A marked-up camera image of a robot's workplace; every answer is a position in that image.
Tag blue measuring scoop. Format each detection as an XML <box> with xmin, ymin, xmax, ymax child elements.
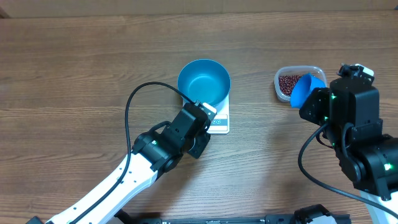
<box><xmin>290</xmin><ymin>73</ymin><xmax>326</xmax><ymax>109</ymax></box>

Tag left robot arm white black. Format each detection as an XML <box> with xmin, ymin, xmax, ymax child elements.
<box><xmin>45</xmin><ymin>101</ymin><xmax>217</xmax><ymax>224</ymax></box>

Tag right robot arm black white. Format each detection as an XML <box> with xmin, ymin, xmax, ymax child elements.
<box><xmin>299</xmin><ymin>78</ymin><xmax>397</xmax><ymax>223</ymax></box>

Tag white digital kitchen scale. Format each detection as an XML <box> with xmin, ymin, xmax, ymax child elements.
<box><xmin>182</xmin><ymin>95</ymin><xmax>230</xmax><ymax>135</ymax></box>

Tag blue metal bowl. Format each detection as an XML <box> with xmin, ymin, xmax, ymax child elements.
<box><xmin>177</xmin><ymin>59</ymin><xmax>231</xmax><ymax>107</ymax></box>

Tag red adzuki beans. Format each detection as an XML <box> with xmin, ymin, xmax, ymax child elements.
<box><xmin>278</xmin><ymin>75</ymin><xmax>302</xmax><ymax>96</ymax></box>

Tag clear plastic container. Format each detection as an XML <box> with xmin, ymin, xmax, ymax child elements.
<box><xmin>274</xmin><ymin>65</ymin><xmax>327</xmax><ymax>103</ymax></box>

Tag black mounting rail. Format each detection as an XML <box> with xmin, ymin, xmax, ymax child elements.
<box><xmin>109</xmin><ymin>204</ymin><xmax>352</xmax><ymax>224</ymax></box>

